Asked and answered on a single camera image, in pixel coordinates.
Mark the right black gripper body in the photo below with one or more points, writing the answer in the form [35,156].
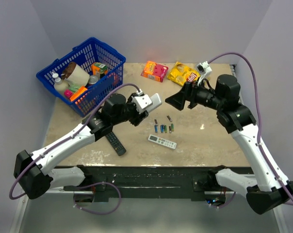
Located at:
[202,95]

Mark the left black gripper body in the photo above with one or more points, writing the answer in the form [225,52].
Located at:
[131,113]

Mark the small white remote control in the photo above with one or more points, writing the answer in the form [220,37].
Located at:
[156,102]

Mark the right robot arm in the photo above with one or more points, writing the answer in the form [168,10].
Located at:
[271,187]

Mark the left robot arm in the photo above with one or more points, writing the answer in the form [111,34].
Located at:
[36,172]

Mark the long white remote control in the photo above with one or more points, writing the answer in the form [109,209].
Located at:
[161,141]

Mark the black TV remote control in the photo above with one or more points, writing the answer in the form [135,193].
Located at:
[116,144]

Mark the yellow Lays chips bag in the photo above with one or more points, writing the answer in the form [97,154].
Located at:
[181,73]

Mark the orange pink snack box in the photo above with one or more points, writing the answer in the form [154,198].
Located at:
[154,71]

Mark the metal tin can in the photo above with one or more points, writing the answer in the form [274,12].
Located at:
[93,79]

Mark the orange box in basket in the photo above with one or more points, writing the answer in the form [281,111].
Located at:
[79,92]

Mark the orange green juice carton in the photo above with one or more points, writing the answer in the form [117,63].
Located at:
[99,69]

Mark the light green packet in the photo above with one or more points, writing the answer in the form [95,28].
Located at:
[74,87]

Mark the cream cylindrical container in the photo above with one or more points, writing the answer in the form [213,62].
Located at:
[73,73]

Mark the pink small box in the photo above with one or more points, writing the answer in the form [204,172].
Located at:
[68,93]

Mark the blue plastic shopping basket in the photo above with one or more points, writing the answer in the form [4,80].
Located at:
[85,54]

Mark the white bottle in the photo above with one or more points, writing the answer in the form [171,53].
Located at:
[60,85]

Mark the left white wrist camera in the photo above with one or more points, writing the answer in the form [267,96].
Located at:
[141,100]

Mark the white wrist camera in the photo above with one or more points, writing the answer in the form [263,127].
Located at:
[141,100]
[204,70]

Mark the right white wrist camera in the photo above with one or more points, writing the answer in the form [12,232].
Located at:
[204,70]

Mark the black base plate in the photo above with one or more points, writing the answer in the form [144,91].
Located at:
[145,182]

